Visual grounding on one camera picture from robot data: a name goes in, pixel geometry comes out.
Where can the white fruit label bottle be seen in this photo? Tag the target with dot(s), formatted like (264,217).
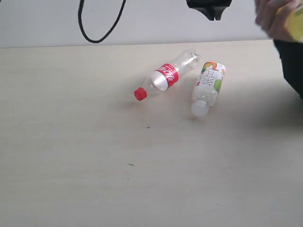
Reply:
(207,88)

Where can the person's open bare hand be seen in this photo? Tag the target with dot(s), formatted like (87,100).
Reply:
(272,17)

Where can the clear cola bottle red label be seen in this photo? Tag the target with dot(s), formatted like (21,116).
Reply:
(168,74)

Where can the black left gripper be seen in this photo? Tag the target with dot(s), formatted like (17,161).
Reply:
(211,9)

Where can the black sleeved forearm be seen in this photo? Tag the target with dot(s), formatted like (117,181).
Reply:
(291,56)

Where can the yellow label bottle red cap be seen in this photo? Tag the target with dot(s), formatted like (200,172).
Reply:
(293,27)

